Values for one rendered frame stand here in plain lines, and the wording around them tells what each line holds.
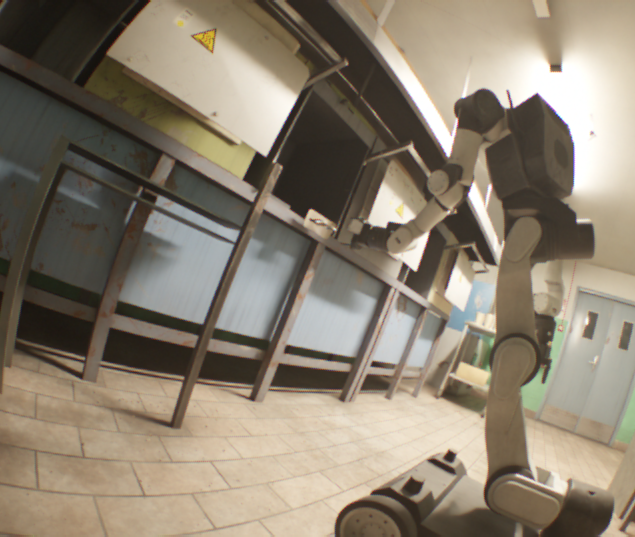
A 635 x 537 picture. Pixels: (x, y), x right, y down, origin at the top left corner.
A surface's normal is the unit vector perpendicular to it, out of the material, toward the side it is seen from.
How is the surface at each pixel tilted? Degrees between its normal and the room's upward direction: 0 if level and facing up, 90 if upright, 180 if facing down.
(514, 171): 108
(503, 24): 180
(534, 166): 122
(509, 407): 115
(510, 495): 90
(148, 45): 90
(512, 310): 90
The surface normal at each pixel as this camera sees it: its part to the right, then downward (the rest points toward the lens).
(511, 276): -0.58, 0.11
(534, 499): -0.62, -0.31
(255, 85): 0.68, 0.21
